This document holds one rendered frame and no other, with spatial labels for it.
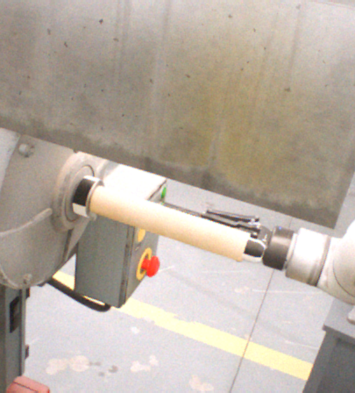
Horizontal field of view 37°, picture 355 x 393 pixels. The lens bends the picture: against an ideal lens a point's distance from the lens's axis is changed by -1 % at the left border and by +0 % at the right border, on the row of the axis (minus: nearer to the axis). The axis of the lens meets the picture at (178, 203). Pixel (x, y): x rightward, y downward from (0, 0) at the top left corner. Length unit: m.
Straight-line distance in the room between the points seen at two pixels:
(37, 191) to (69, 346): 1.65
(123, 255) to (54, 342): 1.34
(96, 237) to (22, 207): 0.36
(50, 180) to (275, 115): 0.30
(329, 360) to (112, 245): 0.79
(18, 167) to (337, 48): 0.33
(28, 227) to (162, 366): 1.63
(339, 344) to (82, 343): 1.10
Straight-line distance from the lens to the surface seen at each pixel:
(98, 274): 0.94
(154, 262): 0.97
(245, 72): 0.35
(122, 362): 2.15
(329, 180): 0.36
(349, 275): 0.76
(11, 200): 0.55
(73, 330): 2.25
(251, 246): 0.57
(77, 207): 0.62
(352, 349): 1.46
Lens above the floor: 1.57
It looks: 30 degrees down
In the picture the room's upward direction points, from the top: 10 degrees clockwise
